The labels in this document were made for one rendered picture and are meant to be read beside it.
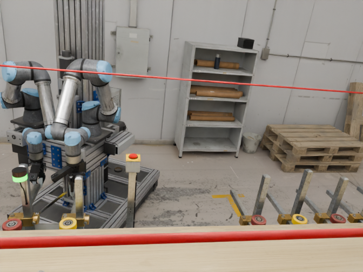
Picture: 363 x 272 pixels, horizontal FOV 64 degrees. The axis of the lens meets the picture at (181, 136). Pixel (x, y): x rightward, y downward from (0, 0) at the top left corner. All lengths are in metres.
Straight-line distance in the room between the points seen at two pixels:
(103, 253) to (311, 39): 4.24
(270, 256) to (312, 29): 3.86
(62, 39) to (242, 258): 1.81
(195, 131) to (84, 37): 2.74
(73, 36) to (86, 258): 1.47
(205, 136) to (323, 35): 2.29
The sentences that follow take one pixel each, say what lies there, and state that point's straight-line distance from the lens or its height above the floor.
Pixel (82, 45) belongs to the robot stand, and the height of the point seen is 1.62.
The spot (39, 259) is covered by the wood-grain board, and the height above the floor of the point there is 0.90.
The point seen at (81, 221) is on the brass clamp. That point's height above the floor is 0.85.
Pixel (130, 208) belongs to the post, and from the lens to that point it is 1.62.
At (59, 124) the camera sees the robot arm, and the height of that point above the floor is 1.29.
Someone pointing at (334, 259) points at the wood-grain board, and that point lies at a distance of 1.69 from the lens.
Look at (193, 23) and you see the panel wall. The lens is 4.14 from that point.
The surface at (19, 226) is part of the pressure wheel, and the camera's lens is 1.62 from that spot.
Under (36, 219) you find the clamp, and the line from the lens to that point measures 1.71.
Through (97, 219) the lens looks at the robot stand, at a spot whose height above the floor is 0.21.
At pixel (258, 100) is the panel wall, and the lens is 4.72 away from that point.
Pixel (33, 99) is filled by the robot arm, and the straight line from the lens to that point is 2.37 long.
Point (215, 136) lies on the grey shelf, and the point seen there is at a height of 0.16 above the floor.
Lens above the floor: 1.91
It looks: 23 degrees down
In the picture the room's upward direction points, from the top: 7 degrees clockwise
